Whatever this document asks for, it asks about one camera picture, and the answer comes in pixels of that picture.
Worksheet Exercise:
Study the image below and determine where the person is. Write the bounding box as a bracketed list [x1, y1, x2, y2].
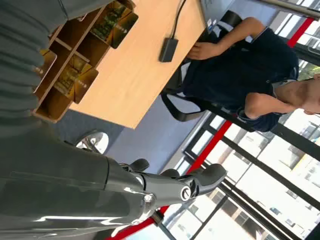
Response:
[183, 16, 320, 133]

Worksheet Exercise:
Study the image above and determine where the gold picture card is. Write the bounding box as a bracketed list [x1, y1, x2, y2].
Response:
[90, 0, 140, 50]
[53, 53, 99, 105]

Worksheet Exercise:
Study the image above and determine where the wooden card holder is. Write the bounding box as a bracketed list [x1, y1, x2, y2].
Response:
[32, 0, 140, 124]

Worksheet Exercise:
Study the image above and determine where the grey laptop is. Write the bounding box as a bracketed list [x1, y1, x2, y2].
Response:
[199, 0, 236, 35]

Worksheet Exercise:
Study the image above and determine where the black external hard drive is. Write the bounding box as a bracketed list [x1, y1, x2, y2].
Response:
[158, 37, 179, 63]

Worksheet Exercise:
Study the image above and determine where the black office chair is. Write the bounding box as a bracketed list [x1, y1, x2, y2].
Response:
[159, 9, 251, 123]

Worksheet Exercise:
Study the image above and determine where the red barrier belt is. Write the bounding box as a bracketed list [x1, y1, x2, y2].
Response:
[105, 205, 169, 240]
[159, 17, 315, 213]

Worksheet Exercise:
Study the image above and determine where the black hard drive cable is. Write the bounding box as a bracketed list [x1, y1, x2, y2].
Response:
[171, 0, 187, 40]

